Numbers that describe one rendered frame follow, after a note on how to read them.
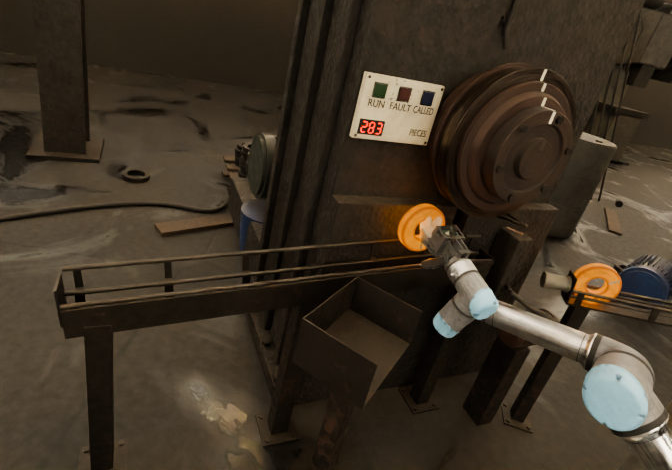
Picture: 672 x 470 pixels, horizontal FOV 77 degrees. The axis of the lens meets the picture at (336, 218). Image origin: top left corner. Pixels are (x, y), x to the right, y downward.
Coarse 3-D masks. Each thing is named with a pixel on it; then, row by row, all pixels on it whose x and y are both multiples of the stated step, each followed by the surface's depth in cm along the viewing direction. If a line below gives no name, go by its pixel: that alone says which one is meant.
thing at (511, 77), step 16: (496, 80) 113; (512, 80) 115; (528, 80) 117; (544, 80) 119; (560, 80) 121; (464, 96) 119; (480, 96) 113; (464, 112) 115; (448, 128) 120; (464, 128) 116; (448, 144) 118; (448, 160) 120; (448, 176) 123; (448, 192) 126; (464, 208) 131; (512, 208) 140
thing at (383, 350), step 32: (352, 288) 119; (320, 320) 108; (352, 320) 120; (384, 320) 118; (416, 320) 113; (320, 352) 98; (352, 352) 93; (384, 352) 112; (352, 384) 96; (320, 448) 126
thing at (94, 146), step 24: (48, 0) 267; (72, 0) 272; (48, 24) 273; (72, 24) 278; (48, 48) 279; (72, 48) 284; (48, 72) 285; (72, 72) 290; (48, 96) 292; (72, 96) 297; (48, 120) 298; (72, 120) 304; (48, 144) 306; (72, 144) 311; (96, 144) 338
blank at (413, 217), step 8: (416, 208) 129; (424, 208) 129; (432, 208) 130; (408, 216) 129; (416, 216) 129; (424, 216) 130; (432, 216) 131; (440, 216) 132; (400, 224) 131; (408, 224) 129; (416, 224) 130; (400, 232) 131; (408, 232) 130; (400, 240) 133; (408, 240) 132; (416, 240) 133; (408, 248) 134; (416, 248) 135; (424, 248) 136
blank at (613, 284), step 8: (592, 264) 150; (600, 264) 149; (576, 272) 152; (584, 272) 149; (592, 272) 149; (600, 272) 148; (608, 272) 148; (616, 272) 147; (584, 280) 150; (608, 280) 149; (616, 280) 148; (576, 288) 152; (584, 288) 152; (600, 288) 153; (608, 288) 150; (616, 288) 149; (584, 296) 153; (608, 296) 151; (616, 296) 150; (592, 304) 153
